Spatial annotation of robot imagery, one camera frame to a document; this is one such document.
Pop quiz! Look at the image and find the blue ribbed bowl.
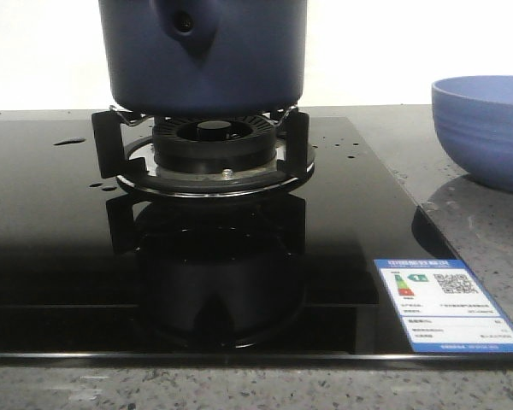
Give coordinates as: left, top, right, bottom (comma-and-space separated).
431, 75, 513, 192

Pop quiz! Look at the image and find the black right pot support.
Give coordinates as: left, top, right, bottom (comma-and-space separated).
91, 107, 315, 198

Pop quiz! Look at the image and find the blue cooking pot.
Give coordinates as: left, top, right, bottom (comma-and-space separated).
98, 0, 307, 117

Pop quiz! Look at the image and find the right gas burner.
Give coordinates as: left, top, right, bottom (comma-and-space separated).
152, 115, 276, 174

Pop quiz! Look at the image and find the black glass gas stove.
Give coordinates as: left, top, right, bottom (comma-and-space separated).
0, 118, 513, 368

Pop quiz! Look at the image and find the blue energy rating label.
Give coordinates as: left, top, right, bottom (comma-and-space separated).
374, 259, 513, 354

